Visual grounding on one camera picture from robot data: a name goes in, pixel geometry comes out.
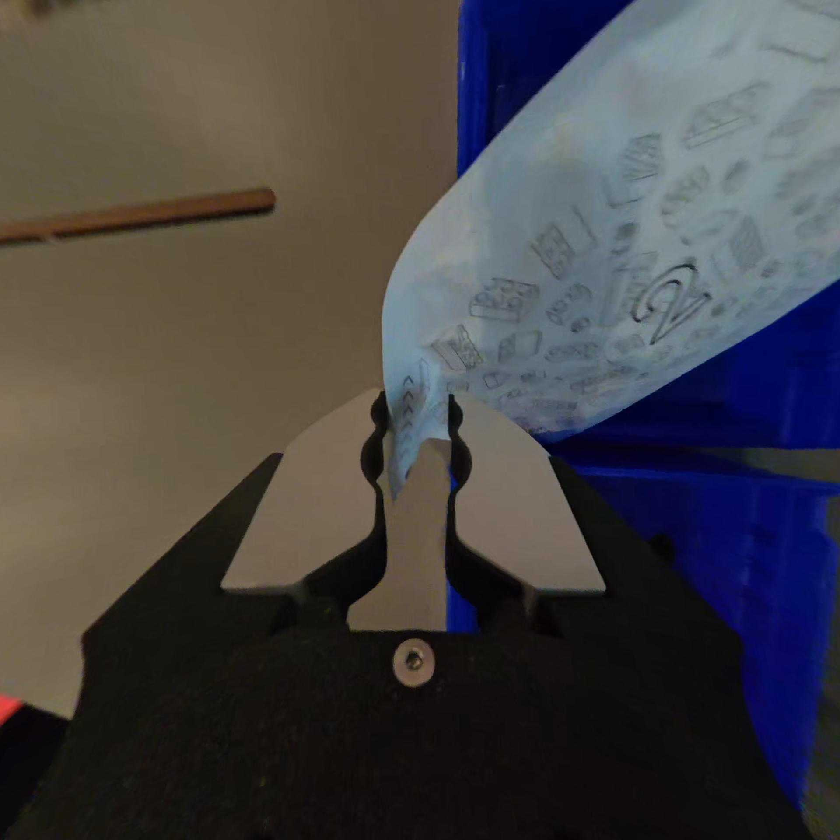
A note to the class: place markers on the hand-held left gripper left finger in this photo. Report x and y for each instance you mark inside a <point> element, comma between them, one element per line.
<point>308,512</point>

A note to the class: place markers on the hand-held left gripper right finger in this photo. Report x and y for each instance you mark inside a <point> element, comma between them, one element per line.
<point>525,512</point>

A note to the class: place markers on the white brick-print paper bag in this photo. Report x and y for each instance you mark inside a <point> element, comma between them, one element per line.
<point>623,197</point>

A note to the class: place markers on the blue plastic bin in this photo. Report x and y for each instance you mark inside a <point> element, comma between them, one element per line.
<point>479,98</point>
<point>689,558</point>

